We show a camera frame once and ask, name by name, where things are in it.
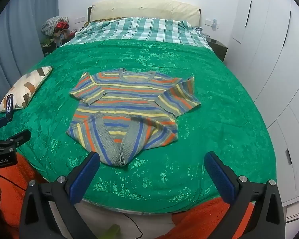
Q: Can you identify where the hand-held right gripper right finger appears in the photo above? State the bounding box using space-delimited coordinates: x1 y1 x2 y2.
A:
204 151 287 239

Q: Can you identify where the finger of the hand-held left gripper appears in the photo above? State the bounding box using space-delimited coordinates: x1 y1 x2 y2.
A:
0 129 31 155
0 117 13 131

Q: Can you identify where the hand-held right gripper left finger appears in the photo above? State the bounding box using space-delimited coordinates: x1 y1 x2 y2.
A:
19 151 100 239

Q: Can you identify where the striped knit sweater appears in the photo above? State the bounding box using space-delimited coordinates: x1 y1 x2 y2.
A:
65 68 202 167

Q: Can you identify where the pile of clothes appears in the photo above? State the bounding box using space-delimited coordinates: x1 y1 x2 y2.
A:
41 22 76 55

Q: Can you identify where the black smartphone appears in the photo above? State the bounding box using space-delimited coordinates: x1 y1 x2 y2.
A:
5 93 15 123

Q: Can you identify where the green floral blanket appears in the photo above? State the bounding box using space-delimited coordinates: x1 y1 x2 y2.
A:
0 38 277 215

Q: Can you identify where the patchwork pillow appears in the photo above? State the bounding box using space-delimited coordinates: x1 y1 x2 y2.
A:
0 66 53 112

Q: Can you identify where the orange shaggy rug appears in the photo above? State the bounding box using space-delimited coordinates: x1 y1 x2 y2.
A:
0 152 255 239

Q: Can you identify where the small green object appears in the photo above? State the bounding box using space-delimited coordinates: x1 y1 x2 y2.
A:
109 225 121 237

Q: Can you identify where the grey curtain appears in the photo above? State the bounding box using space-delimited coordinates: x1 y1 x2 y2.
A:
0 0 60 120

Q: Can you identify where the grey knit hat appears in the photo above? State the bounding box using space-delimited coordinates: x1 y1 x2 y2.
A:
41 16 70 36

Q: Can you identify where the dark nightstand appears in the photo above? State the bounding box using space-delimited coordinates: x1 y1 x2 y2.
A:
206 36 228 63

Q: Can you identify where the white wardrobe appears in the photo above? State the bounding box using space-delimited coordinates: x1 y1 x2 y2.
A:
224 0 299 207

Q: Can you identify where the green plaid bed sheet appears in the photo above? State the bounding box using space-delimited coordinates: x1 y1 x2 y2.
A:
61 17 212 51

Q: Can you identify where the black cable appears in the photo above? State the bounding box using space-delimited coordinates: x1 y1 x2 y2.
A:
123 213 144 239

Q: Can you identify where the white wall socket with adapter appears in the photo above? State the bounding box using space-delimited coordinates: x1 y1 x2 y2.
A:
205 18 220 29

